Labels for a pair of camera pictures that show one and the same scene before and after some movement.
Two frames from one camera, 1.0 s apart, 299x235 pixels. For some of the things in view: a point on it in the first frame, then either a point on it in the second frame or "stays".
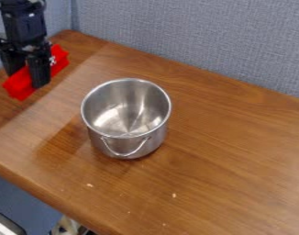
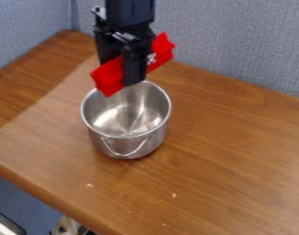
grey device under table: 4,226 stays
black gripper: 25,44 → 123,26
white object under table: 65,227 stays
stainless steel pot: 127,110 stays
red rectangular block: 60,59 → 110,74
